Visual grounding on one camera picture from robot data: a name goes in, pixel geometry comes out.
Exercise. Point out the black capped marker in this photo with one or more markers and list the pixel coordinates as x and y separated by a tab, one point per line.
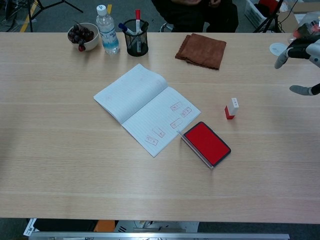
144	27

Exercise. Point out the red capped marker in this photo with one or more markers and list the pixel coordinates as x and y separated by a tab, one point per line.
137	17

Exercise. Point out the orange box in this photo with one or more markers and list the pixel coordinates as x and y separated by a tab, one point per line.
105	225

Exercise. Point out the open white lined notebook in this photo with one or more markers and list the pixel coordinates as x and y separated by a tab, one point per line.
142	107

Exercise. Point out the black mesh pen holder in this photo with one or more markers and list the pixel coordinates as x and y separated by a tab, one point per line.
137	43

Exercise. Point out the clear bag of red items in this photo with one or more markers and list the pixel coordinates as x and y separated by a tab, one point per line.
308	28

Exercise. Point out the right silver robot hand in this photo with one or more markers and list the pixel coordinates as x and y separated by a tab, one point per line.
300	51

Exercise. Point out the white bowl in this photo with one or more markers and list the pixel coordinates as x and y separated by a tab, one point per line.
91	43

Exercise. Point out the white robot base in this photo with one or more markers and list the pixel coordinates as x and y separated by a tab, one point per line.
160	226

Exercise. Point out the black light stand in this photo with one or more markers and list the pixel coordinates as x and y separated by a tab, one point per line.
270	18

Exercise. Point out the seated person in black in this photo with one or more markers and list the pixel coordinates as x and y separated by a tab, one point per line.
195	15

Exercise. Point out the chrome stool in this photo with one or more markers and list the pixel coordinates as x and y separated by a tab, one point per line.
167	27

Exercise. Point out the dark grape bunch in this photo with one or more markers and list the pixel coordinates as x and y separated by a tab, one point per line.
80	33

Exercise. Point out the blue capped marker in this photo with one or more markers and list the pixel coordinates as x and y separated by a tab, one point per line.
126	29

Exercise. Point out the red and white stamp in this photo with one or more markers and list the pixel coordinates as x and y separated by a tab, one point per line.
232	110

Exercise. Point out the white paper with code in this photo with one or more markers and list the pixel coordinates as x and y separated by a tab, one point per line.
30	227

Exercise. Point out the red ink pad case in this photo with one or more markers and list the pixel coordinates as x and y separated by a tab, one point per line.
207	143

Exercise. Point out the folded brown cloth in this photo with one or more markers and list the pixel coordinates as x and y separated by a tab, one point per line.
202	51

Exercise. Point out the white plastic basket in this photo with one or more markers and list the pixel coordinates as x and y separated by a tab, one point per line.
255	12

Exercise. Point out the clear plastic water bottle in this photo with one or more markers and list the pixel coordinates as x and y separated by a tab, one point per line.
107	32

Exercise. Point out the cardboard box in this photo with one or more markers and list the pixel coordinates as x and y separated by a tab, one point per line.
287	21

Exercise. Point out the black tripod stand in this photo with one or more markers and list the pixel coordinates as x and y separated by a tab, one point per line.
40	6

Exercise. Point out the white round table grommet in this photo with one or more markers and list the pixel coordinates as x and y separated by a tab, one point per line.
277	48

